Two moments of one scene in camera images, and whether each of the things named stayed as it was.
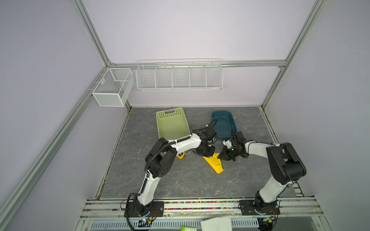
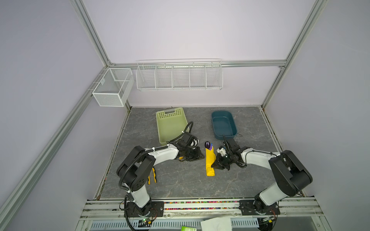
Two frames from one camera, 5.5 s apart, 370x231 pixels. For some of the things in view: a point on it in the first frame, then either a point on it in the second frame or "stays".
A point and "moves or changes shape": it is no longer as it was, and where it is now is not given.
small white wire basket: [114, 87] stays
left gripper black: [209, 154] to [197, 155]
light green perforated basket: [172, 124] stays
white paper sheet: [217, 224] stays
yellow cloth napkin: [215, 162] moves or changes shape
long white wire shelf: [175, 74] stays
